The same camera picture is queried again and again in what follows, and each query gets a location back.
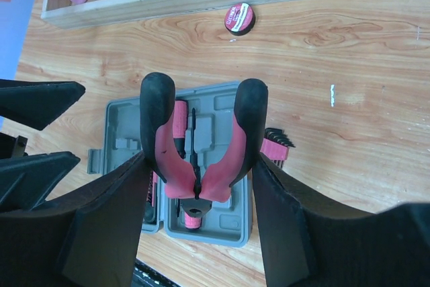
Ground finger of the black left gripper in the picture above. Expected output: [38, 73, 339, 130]
[1, 151, 81, 212]
[1, 79, 85, 130]

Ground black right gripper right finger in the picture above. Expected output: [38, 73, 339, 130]
[252, 156, 429, 286]

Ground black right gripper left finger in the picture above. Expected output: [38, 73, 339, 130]
[1, 153, 151, 286]

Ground pink black utility knife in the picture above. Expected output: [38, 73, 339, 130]
[144, 172, 158, 224]

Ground pink black screwdriver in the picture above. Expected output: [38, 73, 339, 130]
[183, 108, 202, 230]
[173, 100, 188, 159]

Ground pink black pliers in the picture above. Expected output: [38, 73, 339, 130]
[140, 73, 268, 218]

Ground grey plastic tool case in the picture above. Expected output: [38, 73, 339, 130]
[87, 82, 253, 247]

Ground red black tape roll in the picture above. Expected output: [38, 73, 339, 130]
[224, 3, 256, 36]

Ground pink hex key set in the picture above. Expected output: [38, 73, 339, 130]
[260, 127, 296, 169]

